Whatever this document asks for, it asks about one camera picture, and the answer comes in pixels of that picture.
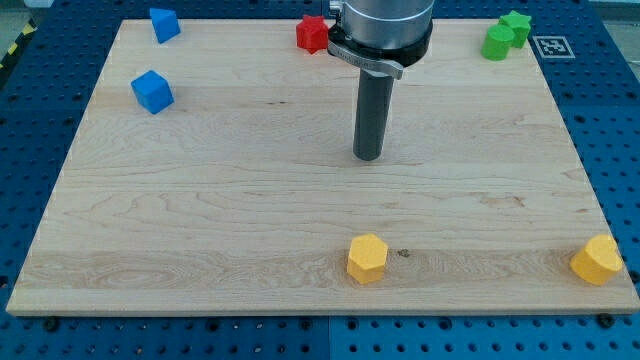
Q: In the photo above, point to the red star block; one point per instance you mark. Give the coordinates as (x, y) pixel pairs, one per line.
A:
(312, 33)

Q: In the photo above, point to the green cylinder block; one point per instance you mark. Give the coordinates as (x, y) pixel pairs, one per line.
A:
(497, 42)

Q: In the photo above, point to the green star block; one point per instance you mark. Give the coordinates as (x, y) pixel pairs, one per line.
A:
(520, 24)

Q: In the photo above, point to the yellow hexagon block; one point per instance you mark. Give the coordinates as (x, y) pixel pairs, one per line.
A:
(367, 258)

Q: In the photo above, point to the wooden board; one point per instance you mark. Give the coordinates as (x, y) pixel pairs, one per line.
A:
(243, 196)

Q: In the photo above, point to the blue triangular prism block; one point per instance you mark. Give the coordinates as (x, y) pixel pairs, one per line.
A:
(165, 24)

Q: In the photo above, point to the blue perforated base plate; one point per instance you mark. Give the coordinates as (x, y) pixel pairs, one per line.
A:
(41, 108)

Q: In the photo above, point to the fiducial marker tag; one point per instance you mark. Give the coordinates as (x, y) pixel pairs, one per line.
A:
(553, 47)

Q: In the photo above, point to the yellow semicircle block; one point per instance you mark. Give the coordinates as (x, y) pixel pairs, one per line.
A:
(598, 261)

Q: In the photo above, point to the blue cube block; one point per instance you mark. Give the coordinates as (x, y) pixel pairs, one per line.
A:
(152, 92)

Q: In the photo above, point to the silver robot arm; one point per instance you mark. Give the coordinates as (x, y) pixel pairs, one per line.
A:
(382, 37)

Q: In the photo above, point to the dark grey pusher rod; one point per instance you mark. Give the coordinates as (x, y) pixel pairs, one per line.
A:
(373, 102)

